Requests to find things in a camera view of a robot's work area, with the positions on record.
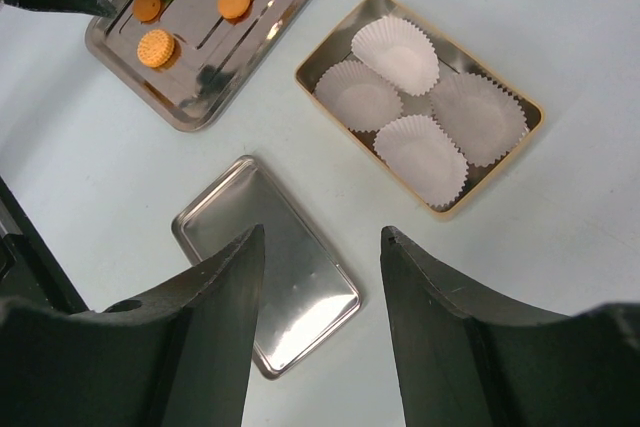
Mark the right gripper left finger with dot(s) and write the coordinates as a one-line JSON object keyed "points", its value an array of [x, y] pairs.
{"points": [[178, 354]]}

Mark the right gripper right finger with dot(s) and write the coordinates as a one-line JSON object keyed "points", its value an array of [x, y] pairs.
{"points": [[467, 355]]}

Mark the orange cookie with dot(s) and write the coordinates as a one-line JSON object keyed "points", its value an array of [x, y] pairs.
{"points": [[155, 48], [146, 11], [232, 10]]}

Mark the steel tin lid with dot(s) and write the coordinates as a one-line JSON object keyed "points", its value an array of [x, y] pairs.
{"points": [[306, 294]]}

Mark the steel baking tray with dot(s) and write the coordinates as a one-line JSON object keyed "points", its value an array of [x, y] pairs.
{"points": [[212, 60]]}

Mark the white paper cup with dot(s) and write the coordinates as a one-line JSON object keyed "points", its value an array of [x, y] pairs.
{"points": [[484, 120], [400, 52], [424, 157], [358, 97]]}

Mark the gold cookie tin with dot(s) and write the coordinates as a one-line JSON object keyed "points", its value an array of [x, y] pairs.
{"points": [[453, 59]]}

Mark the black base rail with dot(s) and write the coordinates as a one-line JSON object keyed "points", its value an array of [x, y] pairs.
{"points": [[28, 268]]}

